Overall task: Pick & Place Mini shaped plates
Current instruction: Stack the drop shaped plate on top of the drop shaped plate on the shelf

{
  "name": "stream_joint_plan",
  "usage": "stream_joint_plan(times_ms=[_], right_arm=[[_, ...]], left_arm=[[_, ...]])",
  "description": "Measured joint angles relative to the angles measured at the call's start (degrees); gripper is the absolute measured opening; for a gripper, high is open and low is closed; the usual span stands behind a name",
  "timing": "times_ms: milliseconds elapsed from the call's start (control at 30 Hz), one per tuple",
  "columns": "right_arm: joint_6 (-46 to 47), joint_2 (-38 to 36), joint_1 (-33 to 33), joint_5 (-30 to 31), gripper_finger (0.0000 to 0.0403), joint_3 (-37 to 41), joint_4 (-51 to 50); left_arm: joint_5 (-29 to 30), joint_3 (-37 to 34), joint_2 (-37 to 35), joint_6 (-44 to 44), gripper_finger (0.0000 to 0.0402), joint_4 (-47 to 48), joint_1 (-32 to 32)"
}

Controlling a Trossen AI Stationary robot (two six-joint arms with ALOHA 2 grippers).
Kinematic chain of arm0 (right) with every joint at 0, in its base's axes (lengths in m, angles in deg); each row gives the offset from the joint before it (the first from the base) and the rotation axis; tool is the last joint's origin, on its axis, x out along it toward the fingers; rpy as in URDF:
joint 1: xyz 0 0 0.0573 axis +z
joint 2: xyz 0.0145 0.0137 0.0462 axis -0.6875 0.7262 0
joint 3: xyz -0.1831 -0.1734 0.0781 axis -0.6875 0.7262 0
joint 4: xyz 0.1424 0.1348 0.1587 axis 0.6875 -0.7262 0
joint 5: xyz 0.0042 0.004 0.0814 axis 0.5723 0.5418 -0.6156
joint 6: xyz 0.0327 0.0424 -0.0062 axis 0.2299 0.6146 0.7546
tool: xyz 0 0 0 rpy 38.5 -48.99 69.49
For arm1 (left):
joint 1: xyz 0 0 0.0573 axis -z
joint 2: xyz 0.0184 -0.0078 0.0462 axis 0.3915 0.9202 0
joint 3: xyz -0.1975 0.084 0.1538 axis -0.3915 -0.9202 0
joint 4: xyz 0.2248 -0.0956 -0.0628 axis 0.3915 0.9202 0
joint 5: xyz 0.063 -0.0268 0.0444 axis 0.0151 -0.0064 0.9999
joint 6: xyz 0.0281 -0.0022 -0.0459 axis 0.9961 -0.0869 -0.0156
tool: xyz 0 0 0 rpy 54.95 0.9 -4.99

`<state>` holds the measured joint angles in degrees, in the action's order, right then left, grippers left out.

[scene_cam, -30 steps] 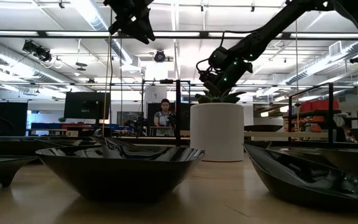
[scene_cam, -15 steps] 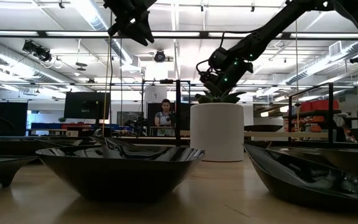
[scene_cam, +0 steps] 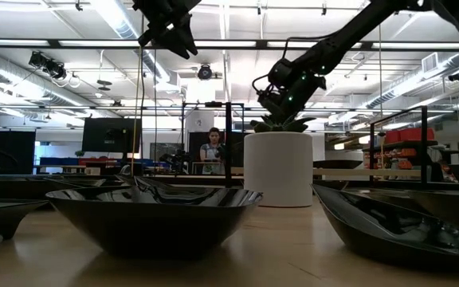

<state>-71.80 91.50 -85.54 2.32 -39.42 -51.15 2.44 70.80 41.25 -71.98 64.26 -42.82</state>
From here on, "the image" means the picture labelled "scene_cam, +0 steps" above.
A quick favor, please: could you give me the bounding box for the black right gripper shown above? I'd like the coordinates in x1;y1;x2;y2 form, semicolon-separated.
257;75;327;120

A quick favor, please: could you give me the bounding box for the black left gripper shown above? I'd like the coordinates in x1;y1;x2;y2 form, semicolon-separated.
132;0;202;60

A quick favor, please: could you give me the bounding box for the black teardrop mini plate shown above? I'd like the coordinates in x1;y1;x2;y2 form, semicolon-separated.
0;177;61;202
114;174;219;200
339;186;459;242
311;183;459;274

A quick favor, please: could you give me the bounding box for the green succulent plant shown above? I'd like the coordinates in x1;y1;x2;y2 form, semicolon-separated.
249;112;316;134

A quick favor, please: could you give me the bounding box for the white cylindrical plant pot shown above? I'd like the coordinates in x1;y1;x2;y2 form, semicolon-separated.
243;132;314;208

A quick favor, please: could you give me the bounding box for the person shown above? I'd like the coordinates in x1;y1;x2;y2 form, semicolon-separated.
199;126;227;175

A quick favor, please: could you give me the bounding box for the black partition panel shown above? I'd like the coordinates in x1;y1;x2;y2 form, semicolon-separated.
188;131;246;167
0;129;37;175

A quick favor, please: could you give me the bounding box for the black storage shelf rack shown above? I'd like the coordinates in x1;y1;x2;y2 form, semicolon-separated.
367;139;459;183

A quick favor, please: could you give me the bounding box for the black monitor screen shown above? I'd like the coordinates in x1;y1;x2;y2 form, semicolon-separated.
81;117;143;154

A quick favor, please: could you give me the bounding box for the large red storage bin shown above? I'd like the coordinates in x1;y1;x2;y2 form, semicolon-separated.
399;127;436;143

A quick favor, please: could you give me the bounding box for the silver ventilation duct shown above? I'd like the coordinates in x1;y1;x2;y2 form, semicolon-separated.
92;0;173;83
0;47;91;120
364;50;459;111

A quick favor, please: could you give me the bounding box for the black hanging cable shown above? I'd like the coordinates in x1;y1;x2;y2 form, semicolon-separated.
139;43;146;176
152;47;159;176

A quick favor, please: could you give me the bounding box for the yellow hanging cable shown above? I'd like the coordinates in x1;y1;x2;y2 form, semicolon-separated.
377;23;384;171

